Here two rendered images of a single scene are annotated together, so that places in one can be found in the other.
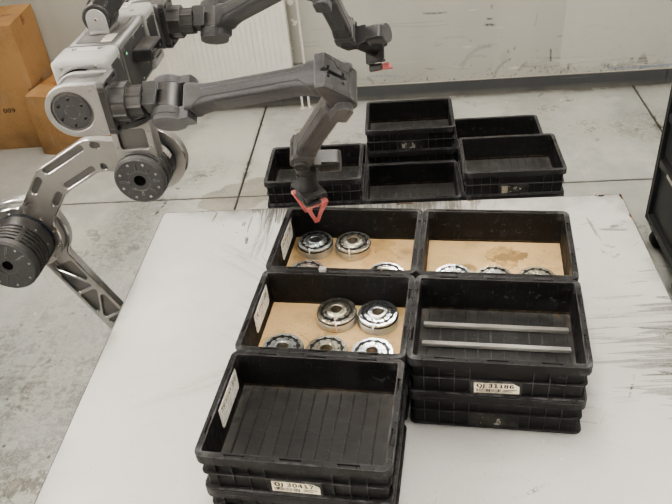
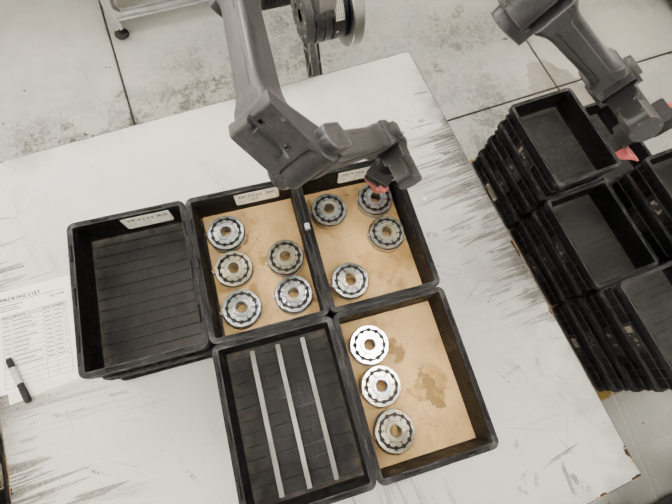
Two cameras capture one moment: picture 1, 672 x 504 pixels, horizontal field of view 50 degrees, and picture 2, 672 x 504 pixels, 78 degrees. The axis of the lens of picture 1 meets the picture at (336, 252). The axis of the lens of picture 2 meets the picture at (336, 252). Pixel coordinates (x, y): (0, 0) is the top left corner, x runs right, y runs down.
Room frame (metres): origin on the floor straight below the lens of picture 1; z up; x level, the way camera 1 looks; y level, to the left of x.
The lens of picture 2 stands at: (1.29, -0.33, 1.95)
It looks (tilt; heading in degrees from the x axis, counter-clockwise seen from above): 71 degrees down; 51
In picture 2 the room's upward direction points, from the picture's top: 11 degrees clockwise
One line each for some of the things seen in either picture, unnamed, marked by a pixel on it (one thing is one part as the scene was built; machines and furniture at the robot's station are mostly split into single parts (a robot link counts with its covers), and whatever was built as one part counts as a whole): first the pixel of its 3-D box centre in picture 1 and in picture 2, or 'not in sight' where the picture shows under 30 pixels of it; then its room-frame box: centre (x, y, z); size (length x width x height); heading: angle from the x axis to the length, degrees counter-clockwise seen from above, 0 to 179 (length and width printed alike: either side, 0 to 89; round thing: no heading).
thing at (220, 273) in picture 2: (326, 350); (233, 268); (1.26, 0.05, 0.86); 0.10 x 0.10 x 0.01
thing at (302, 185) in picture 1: (307, 181); (388, 161); (1.71, 0.06, 1.06); 0.10 x 0.07 x 0.07; 24
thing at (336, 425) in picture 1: (307, 424); (144, 289); (1.03, 0.10, 0.87); 0.40 x 0.30 x 0.11; 77
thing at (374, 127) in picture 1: (410, 156); (658, 212); (2.99, -0.40, 0.37); 0.40 x 0.30 x 0.45; 83
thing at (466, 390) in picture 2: (494, 259); (407, 379); (1.52, -0.42, 0.87); 0.40 x 0.30 x 0.11; 77
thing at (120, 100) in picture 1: (127, 101); not in sight; (1.48, 0.42, 1.45); 0.09 x 0.08 x 0.12; 173
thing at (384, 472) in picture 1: (304, 408); (137, 284); (1.03, 0.10, 0.92); 0.40 x 0.30 x 0.02; 77
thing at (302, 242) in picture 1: (315, 241); (375, 198); (1.71, 0.06, 0.86); 0.10 x 0.10 x 0.01
